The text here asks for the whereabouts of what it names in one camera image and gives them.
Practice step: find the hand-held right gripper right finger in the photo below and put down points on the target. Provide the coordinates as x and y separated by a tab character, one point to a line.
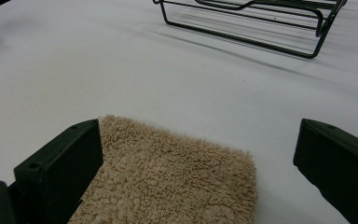
341	168

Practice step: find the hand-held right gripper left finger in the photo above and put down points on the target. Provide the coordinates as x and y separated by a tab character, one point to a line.
52	174

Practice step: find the beige fluffy towel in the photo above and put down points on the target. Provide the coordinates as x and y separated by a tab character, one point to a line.
167	174

